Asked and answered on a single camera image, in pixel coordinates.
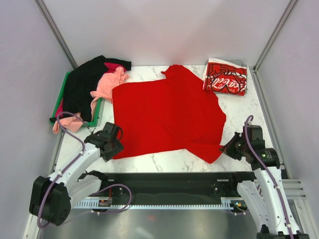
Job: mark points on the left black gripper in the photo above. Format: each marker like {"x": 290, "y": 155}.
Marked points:
{"x": 118, "y": 147}

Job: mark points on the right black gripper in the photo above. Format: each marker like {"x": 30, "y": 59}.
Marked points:
{"x": 228, "y": 149}

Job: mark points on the plain red t-shirt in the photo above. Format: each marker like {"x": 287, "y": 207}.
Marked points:
{"x": 169, "y": 114}

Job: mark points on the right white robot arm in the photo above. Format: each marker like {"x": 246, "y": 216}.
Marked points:
{"x": 265, "y": 196}

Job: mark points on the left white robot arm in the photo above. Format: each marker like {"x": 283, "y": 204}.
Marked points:
{"x": 54, "y": 196}

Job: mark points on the green plastic tray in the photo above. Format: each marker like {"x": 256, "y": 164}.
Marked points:
{"x": 94, "y": 121}

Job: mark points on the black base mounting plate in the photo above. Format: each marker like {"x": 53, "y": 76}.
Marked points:
{"x": 173, "y": 188}

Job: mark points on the black t-shirt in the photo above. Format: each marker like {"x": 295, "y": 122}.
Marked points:
{"x": 82, "y": 87}

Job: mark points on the salmon pink t-shirt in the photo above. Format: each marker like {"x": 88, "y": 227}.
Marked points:
{"x": 84, "y": 86}

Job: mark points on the folded red Coca-Cola t-shirt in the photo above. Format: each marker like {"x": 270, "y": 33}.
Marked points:
{"x": 225, "y": 77}

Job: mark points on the magenta t-shirt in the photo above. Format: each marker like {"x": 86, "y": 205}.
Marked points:
{"x": 112, "y": 66}

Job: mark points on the white slotted cable duct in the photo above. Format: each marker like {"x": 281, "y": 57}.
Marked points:
{"x": 102, "y": 203}

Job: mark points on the right aluminium frame post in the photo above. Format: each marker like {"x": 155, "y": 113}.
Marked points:
{"x": 275, "y": 33}

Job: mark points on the aluminium frame post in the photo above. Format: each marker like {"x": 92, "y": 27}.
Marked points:
{"x": 275, "y": 33}
{"x": 56, "y": 32}

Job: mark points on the aluminium extrusion rail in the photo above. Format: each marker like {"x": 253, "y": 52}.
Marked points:
{"x": 293, "y": 189}

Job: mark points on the left aluminium frame post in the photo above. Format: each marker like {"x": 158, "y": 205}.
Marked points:
{"x": 56, "y": 32}

